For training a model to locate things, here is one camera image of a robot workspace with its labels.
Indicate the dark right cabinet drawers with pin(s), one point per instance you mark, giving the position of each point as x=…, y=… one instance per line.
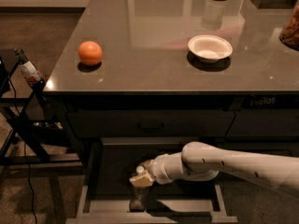
x=263, y=122

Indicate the open grey middle drawer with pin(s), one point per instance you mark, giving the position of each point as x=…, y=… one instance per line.
x=107, y=192

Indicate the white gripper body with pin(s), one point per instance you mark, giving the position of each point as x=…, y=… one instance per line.
x=158, y=168

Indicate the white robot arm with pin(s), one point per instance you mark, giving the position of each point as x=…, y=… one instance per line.
x=202, y=162

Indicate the white bowl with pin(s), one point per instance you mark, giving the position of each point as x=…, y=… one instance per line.
x=209, y=48

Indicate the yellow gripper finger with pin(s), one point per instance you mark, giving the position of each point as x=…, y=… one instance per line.
x=142, y=180
x=141, y=167

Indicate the clear plastic water bottle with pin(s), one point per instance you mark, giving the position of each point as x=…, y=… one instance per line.
x=140, y=199

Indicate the dark counter cabinet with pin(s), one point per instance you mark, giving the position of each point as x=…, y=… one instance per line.
x=147, y=65

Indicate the closed dark top drawer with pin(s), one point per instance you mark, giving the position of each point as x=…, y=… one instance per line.
x=149, y=123

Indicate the glass soda bottle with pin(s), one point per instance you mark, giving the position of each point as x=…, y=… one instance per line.
x=28, y=70

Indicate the orange fruit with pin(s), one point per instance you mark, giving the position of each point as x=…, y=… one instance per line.
x=90, y=53

